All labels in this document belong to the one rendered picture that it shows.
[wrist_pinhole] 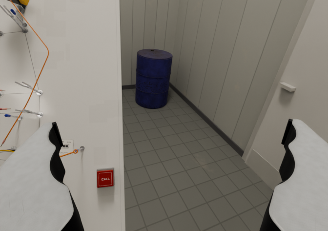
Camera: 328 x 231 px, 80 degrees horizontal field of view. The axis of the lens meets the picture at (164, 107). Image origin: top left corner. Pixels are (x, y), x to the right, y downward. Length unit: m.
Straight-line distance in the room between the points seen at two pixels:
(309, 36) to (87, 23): 1.66
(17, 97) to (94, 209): 0.43
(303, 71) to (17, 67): 1.89
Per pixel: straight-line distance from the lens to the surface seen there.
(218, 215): 2.04
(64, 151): 0.73
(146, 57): 2.87
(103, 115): 0.71
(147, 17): 3.51
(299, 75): 2.01
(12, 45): 0.83
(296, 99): 2.04
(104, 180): 0.69
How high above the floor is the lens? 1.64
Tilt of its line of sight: 31 degrees down
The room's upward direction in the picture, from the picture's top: 7 degrees clockwise
